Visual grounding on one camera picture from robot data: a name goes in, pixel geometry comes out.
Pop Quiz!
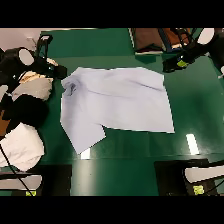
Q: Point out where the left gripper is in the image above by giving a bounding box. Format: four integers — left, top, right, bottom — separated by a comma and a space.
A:
49, 63, 69, 81

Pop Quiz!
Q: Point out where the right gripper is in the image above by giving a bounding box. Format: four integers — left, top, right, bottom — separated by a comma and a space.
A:
162, 53, 191, 74

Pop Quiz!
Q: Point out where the beige garment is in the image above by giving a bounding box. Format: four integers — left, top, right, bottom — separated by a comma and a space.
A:
11, 70, 55, 102

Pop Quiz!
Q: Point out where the brown garment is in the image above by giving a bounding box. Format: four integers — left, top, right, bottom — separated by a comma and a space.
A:
134, 28, 165, 52

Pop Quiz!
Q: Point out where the black garment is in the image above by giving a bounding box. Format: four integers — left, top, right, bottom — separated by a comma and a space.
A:
2, 93, 51, 130

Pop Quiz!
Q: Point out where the lavender shirt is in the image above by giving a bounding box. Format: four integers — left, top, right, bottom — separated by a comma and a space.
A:
59, 66, 176, 155

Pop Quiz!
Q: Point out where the white garment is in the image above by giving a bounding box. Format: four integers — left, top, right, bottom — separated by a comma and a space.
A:
0, 122, 46, 172

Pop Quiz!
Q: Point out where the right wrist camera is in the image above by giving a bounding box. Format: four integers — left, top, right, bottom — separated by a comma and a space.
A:
173, 28, 196, 52

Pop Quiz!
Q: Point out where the black cable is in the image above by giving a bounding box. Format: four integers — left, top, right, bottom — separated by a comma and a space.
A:
0, 144, 36, 197

